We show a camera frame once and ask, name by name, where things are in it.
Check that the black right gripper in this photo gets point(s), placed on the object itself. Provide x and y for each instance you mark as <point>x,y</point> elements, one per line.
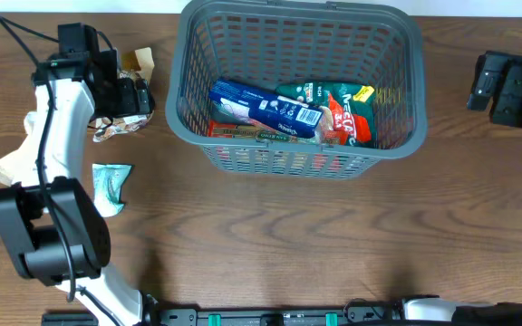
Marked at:
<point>517,78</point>

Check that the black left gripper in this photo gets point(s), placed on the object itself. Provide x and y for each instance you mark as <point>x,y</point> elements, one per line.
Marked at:
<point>124,101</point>

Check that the beige brown foil pouch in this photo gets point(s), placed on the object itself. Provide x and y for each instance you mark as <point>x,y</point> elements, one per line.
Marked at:
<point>135,72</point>

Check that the small teal sachet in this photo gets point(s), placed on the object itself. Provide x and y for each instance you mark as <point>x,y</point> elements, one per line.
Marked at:
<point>108,180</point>

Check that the orange spaghetti packet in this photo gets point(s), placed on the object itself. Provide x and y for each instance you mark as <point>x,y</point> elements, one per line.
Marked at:
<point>234,131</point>

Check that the plain beige paper pouch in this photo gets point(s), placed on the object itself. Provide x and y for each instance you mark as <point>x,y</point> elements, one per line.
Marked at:
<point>12,164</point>

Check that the tissue pocket pack bundle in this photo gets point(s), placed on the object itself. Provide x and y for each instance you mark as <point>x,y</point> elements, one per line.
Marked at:
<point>270,111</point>

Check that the green instant coffee bag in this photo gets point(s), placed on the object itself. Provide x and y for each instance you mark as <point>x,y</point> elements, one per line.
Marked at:
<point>349,103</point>

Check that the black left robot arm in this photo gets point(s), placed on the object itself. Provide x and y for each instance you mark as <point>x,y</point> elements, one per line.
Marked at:
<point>50,227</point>

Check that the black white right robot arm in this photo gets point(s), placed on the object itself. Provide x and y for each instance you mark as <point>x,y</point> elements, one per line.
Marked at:
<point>435,307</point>

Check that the dark grey plastic basket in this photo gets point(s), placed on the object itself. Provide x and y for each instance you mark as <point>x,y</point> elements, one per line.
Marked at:
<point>362,63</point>

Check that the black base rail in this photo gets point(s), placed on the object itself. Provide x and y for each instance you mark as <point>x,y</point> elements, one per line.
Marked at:
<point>288,317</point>

